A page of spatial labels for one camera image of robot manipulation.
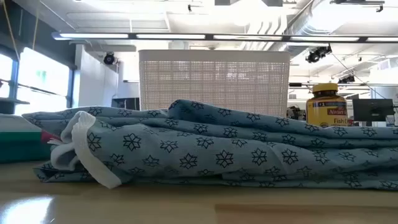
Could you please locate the white plastic mesh basket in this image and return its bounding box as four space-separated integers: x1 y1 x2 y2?
138 49 291 118

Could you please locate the long ceiling light bar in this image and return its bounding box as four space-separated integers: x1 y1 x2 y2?
51 30 398 44

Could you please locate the black background box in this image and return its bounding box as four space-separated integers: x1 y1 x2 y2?
111 97 141 111

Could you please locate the black wall-mounted camera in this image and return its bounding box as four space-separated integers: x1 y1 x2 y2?
103 52 118 66

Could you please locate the black background monitor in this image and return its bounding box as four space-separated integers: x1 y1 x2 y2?
352 98 396 123

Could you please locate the green first aid kit box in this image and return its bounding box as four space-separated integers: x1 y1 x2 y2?
0 129 60 164

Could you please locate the black ceiling spotlight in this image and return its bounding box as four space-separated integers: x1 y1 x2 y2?
305 44 333 64
338 74 356 85

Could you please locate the blue star-patterned folded gown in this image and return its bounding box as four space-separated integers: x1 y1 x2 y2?
21 99 398 191

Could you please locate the silver ventilation duct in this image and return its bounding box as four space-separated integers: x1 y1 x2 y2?
279 0 333 38

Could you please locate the white pillar cabinet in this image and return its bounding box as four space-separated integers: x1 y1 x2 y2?
73 43 139 108

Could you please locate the amber fish oil bottle yellow cap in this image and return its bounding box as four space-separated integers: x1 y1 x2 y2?
305 82 349 128

